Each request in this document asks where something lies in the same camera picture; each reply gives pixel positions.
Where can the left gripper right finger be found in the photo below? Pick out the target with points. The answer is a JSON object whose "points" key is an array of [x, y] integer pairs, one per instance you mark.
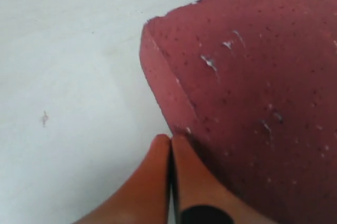
{"points": [[199, 197]]}

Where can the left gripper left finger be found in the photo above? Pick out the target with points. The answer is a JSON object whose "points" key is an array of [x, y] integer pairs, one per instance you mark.
{"points": [[145, 196]]}

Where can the red brick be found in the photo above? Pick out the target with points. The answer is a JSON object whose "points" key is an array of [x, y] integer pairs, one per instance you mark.
{"points": [[253, 82]]}

